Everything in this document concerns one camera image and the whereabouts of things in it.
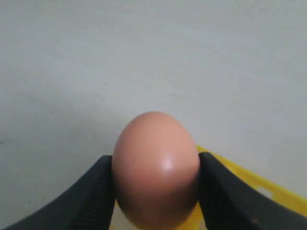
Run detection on brown egg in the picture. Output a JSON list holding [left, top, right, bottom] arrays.
[[112, 112, 200, 230]]

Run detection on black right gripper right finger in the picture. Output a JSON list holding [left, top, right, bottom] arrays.
[[199, 152, 307, 230]]

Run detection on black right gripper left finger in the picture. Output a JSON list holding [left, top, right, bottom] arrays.
[[7, 155, 115, 230]]

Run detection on yellow plastic egg tray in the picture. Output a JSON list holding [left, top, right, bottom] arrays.
[[112, 145, 307, 230]]

